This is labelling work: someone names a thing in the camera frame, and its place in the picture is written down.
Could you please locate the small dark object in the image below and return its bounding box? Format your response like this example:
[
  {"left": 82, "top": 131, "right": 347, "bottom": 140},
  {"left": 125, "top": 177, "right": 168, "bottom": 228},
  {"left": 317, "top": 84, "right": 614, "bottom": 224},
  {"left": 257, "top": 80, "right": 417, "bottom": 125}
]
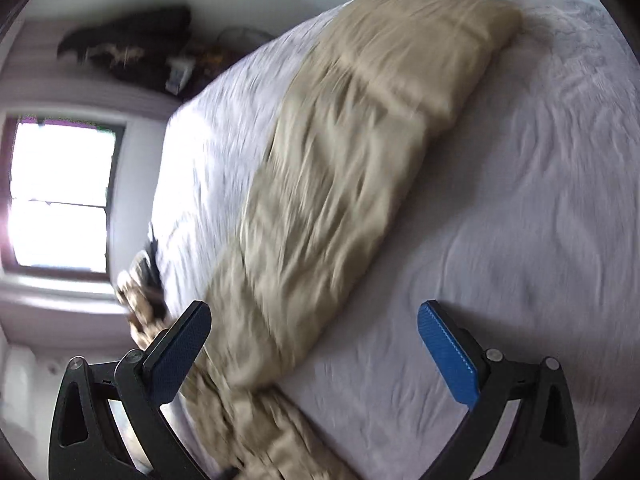
[{"left": 142, "top": 225, "right": 167, "bottom": 313}]

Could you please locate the black printed garment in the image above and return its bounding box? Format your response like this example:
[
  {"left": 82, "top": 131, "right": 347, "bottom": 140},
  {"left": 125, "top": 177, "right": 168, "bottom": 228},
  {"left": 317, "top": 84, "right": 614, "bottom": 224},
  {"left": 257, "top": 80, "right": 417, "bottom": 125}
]
[{"left": 57, "top": 5, "right": 236, "bottom": 96}]

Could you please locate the window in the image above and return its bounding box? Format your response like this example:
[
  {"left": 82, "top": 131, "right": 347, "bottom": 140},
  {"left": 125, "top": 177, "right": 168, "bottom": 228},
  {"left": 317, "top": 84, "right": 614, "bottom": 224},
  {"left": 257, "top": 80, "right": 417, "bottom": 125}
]
[{"left": 2, "top": 115, "right": 127, "bottom": 281}]

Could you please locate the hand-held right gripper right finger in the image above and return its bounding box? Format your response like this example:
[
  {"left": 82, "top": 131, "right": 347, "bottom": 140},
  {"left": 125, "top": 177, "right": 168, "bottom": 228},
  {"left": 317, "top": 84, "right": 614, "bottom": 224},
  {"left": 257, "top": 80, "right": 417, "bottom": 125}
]
[{"left": 417, "top": 300, "right": 581, "bottom": 480}]

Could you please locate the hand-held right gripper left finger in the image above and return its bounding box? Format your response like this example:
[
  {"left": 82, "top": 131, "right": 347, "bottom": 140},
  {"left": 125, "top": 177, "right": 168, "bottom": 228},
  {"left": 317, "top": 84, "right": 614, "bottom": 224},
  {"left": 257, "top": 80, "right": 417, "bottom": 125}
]
[{"left": 48, "top": 300, "right": 213, "bottom": 480}]

